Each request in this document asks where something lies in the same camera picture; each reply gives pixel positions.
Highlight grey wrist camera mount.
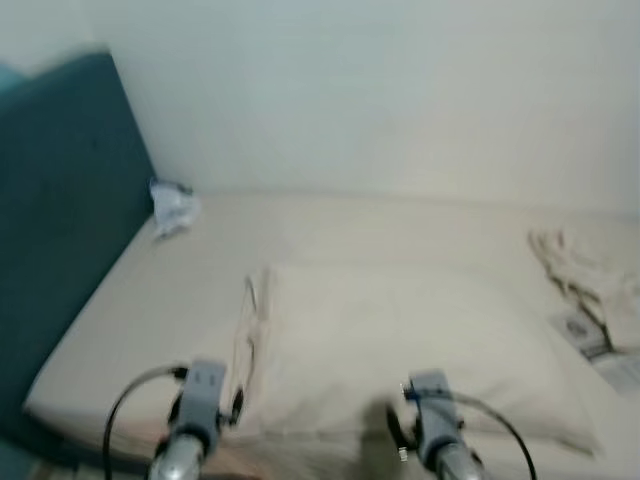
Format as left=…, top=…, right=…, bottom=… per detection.
left=181, top=359, right=229, bottom=433
left=406, top=369, right=459, bottom=446

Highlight white printed paper sheet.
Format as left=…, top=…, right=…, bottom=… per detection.
left=549, top=311, right=640, bottom=393

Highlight beige pillow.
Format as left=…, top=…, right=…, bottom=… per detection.
left=232, top=262, right=603, bottom=458

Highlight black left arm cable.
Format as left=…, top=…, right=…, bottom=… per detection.
left=102, top=366, right=189, bottom=480

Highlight crumpled white blue wrapper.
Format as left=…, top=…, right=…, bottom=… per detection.
left=149, top=177, right=202, bottom=240

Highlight crumpled beige cloth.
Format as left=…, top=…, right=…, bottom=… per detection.
left=527, top=227, right=640, bottom=353

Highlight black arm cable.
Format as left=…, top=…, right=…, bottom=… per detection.
left=102, top=366, right=189, bottom=480
left=455, top=392, right=538, bottom=480

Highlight teal upholstered headboard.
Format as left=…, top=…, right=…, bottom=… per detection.
left=0, top=48, right=158, bottom=471

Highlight bed with beige sheet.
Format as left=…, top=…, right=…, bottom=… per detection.
left=24, top=188, right=640, bottom=480

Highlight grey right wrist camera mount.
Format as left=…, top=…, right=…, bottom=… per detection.
left=406, top=369, right=459, bottom=446

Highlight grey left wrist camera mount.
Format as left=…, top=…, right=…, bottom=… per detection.
left=181, top=359, right=229, bottom=433

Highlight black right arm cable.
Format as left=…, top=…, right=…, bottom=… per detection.
left=455, top=392, right=538, bottom=480

